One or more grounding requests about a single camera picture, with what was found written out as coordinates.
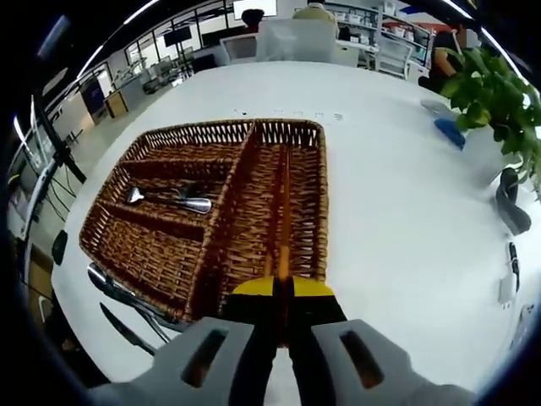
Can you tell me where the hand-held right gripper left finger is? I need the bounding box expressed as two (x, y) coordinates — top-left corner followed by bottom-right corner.
(86, 277), (281, 406)

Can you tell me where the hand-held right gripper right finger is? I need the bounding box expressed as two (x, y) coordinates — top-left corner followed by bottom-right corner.
(287, 277), (477, 406)

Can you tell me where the brown wicker utensil storage tray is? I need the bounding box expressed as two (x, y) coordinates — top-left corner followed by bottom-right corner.
(79, 118), (330, 325)

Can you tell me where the steel fork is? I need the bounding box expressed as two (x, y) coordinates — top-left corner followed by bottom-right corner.
(125, 185), (213, 216)

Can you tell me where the white charger adapter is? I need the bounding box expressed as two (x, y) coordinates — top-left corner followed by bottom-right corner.
(498, 274), (516, 304)

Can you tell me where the small white device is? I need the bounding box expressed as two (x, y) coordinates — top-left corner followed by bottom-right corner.
(518, 303), (538, 335)

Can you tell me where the black oval device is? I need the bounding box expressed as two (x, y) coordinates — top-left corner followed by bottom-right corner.
(52, 230), (68, 266)

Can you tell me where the black grey curved device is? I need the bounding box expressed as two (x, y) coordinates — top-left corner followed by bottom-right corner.
(495, 167), (533, 236)

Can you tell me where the blue cloth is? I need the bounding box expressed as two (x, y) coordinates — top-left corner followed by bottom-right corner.
(434, 118), (466, 150)

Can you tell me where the black tripod pole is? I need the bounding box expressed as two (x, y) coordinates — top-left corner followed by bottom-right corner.
(31, 95), (88, 185)

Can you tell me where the wooden side cabinet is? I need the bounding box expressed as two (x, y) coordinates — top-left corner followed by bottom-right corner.
(103, 91), (129, 118)

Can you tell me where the white drawer cabinet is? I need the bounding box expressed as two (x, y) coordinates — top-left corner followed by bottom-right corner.
(336, 41), (360, 67)

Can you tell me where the dark standing banner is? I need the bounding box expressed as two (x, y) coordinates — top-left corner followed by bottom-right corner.
(82, 78), (105, 118)

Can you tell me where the white mesh office chair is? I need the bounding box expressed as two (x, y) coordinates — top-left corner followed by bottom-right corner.
(219, 34), (260, 64)
(378, 40), (414, 80)

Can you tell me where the grey translucent chair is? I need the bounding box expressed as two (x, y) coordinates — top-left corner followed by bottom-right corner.
(256, 19), (337, 64)

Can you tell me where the wide black monitor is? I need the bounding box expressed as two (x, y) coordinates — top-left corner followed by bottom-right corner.
(200, 29), (238, 47)

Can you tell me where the green potted plant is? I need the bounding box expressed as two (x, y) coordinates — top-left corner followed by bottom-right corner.
(439, 46), (541, 187)

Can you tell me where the black monitor on stand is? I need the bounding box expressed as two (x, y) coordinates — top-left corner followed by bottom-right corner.
(163, 25), (187, 56)

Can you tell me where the white shelf rack with boxes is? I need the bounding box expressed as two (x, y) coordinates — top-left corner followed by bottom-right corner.
(325, 0), (432, 47)

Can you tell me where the bright white screen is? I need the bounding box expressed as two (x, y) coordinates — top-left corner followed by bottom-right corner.
(232, 0), (278, 18)

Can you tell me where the ceiling light strip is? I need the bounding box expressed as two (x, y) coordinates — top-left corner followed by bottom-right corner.
(77, 0), (164, 80)

